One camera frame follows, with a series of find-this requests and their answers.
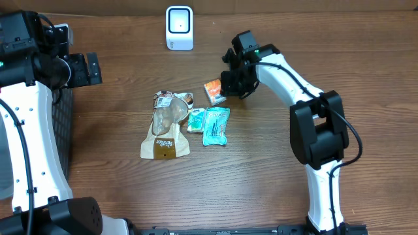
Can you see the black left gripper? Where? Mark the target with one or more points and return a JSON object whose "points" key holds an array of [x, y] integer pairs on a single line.
{"points": [[83, 77]]}

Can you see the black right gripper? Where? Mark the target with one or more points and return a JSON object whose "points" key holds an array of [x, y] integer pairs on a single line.
{"points": [[231, 89]]}

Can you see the orange tissue pack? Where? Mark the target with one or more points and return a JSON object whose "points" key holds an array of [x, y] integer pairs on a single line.
{"points": [[213, 91]]}

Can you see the teal wet wipes pack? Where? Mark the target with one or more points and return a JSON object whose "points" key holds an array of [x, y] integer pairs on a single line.
{"points": [[215, 126]]}

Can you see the green tissue pack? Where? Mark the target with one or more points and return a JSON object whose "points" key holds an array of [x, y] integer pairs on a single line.
{"points": [[196, 120]]}

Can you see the brown white snack bag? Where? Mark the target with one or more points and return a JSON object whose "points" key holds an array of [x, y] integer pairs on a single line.
{"points": [[164, 139]]}

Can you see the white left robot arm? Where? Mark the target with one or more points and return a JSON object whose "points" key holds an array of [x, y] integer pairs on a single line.
{"points": [[35, 63]]}

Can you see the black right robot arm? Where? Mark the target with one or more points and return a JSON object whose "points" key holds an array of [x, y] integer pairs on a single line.
{"points": [[318, 130]]}

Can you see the white barcode scanner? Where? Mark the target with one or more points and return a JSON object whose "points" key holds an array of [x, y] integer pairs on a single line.
{"points": [[179, 28]]}

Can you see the grey plastic basket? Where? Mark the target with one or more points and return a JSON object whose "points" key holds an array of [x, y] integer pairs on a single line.
{"points": [[62, 126]]}

